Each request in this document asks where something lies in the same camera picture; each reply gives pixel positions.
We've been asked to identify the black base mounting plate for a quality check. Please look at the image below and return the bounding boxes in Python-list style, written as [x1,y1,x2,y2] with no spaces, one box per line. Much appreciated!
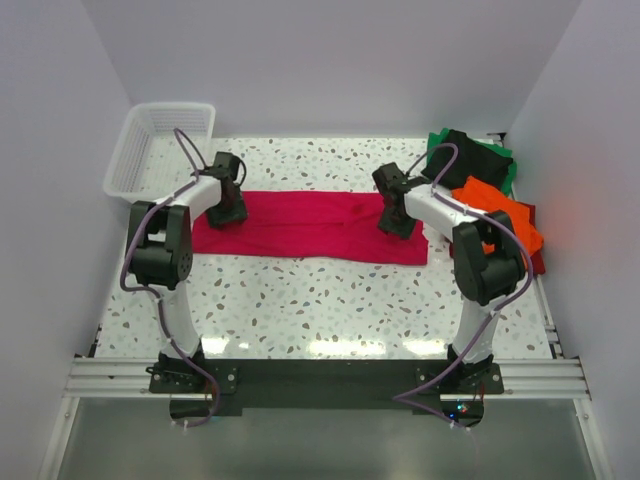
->
[146,356,505,426]

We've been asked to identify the folded green t shirt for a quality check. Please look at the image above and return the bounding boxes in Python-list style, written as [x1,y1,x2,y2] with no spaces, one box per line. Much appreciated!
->
[425,128,518,197]

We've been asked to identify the folded orange t shirt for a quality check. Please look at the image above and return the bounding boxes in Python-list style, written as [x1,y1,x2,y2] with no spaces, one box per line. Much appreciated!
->
[451,176,544,256]

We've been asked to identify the aluminium frame rail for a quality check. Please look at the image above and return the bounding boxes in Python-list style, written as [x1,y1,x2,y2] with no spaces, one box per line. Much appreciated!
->
[63,358,591,400]

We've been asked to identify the folded black t shirt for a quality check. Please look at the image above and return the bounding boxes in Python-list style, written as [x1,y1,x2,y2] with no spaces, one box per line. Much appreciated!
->
[420,129,514,190]

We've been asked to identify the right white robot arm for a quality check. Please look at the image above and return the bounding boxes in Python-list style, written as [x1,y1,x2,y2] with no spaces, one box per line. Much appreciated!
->
[372,163,532,393]

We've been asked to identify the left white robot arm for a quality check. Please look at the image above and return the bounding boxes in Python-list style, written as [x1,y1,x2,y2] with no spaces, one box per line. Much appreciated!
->
[119,152,248,392]

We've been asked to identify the folded dark red t shirt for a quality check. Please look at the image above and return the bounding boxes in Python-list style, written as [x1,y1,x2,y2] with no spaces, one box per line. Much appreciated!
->
[448,201,547,275]

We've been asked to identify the white plastic basket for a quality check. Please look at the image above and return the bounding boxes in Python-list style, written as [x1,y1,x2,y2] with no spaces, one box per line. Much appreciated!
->
[103,102,216,203]

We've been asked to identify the crimson pink t shirt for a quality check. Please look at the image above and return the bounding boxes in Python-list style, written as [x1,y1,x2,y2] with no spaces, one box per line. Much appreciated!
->
[192,191,428,266]

